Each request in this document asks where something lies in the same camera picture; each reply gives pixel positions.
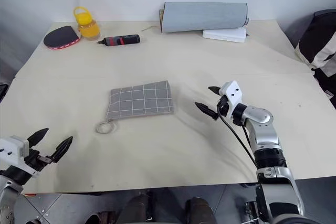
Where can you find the grey checked fabric pouch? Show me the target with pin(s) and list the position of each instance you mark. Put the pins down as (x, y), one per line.
(141, 100)

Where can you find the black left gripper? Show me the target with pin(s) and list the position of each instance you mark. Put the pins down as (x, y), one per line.
(35, 159)

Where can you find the yellow plastic bottle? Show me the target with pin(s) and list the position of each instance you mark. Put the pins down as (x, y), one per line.
(88, 28)

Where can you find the black table tennis paddle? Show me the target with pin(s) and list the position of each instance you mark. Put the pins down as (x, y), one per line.
(59, 37)

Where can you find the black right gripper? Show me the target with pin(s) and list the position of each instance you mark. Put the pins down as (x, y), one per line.
(222, 104)

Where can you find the dark rounded shape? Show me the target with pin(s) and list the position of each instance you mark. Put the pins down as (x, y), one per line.
(95, 218)
(200, 212)

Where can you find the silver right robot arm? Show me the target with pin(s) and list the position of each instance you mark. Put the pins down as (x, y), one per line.
(263, 119)

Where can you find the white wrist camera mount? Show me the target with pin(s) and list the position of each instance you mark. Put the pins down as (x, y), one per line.
(232, 90)
(11, 150)

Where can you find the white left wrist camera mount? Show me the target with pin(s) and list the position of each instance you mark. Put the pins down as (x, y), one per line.
(11, 150)

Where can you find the black and white bag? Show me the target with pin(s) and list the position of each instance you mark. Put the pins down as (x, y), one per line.
(319, 43)

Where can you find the rolled grey mat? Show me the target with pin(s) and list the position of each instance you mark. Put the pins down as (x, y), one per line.
(204, 16)

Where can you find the white flat box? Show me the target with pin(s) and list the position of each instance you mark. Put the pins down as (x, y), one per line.
(225, 35)

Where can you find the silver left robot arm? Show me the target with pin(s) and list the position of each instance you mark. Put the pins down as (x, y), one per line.
(9, 195)

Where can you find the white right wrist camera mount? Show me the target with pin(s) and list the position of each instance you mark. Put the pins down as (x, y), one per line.
(232, 90)

